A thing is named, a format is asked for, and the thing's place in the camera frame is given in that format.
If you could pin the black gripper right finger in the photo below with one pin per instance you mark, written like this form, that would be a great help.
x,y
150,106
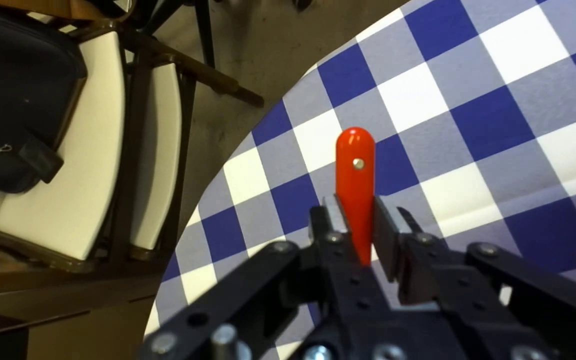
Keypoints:
x,y
488,307

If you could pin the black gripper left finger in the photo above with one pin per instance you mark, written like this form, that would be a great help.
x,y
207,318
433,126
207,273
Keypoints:
x,y
280,307

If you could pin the blue white checked tablecloth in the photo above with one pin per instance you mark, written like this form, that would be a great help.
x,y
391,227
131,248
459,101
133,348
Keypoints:
x,y
501,120

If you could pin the white cushioned wooden chair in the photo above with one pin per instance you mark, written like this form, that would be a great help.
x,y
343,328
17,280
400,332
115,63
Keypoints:
x,y
89,167

